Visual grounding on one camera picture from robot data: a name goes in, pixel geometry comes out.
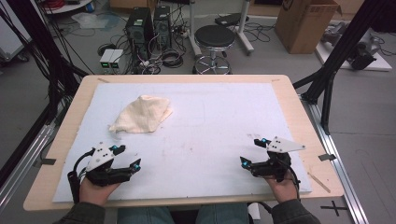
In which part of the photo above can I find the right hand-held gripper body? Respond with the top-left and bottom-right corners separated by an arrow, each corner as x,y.
247,135 -> 306,184

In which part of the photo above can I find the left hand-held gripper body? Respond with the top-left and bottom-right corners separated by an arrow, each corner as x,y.
84,142 -> 134,188

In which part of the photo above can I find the cream cloth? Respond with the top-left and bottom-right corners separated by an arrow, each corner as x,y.
107,94 -> 174,135

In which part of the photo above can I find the person's right hand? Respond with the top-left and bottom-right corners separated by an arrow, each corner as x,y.
264,173 -> 302,203

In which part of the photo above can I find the person's left hand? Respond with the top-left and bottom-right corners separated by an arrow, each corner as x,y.
78,177 -> 120,206

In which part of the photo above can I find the white foam mat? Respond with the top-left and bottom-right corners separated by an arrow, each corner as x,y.
51,82 -> 313,203

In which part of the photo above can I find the white plastic part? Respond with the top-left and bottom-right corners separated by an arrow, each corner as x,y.
248,202 -> 262,222

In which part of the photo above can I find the person's left leg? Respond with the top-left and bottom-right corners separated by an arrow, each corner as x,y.
116,204 -> 176,224

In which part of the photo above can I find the person's leg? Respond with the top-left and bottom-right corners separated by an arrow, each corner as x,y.
116,204 -> 176,224
194,203 -> 250,224

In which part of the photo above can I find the person's right leg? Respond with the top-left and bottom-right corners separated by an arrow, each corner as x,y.
194,203 -> 250,224

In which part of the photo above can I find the white power supply box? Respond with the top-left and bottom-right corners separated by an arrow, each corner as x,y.
99,49 -> 116,70
108,49 -> 124,70

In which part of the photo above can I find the white metal stand leg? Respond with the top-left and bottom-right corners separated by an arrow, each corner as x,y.
237,0 -> 255,55
186,0 -> 204,59

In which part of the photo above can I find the black round stool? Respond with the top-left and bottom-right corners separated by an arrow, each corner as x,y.
191,24 -> 236,75

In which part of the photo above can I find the black computer tower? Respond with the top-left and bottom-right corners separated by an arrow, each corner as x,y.
125,7 -> 154,60
153,5 -> 173,50

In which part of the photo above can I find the brown cardboard box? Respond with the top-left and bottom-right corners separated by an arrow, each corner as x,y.
275,0 -> 343,55

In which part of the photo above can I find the black flat case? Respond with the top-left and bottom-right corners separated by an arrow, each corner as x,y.
214,12 -> 250,27

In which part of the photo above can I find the grey device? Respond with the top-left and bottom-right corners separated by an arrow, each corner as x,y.
320,21 -> 348,46

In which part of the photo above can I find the black device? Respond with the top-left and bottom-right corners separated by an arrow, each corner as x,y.
348,41 -> 377,71

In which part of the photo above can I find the clear plastic sheet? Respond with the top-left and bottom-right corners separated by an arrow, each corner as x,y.
70,12 -> 110,31

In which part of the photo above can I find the white board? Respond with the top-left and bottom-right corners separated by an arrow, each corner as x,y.
315,31 -> 393,73

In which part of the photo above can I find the white panel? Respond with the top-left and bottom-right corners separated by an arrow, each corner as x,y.
0,8 -> 32,62

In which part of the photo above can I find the white round table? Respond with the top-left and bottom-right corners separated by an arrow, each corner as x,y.
43,0 -> 94,15

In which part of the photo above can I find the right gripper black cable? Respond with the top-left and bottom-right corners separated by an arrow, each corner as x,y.
259,166 -> 303,216

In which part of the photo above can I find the aluminium rail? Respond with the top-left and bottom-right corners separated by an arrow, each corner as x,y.
300,94 -> 370,224
0,124 -> 55,213

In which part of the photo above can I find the black cable coil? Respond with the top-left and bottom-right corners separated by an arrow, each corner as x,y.
161,49 -> 185,69

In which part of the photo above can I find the black metal frame with cables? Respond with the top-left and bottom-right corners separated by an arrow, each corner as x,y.
0,0 -> 92,188

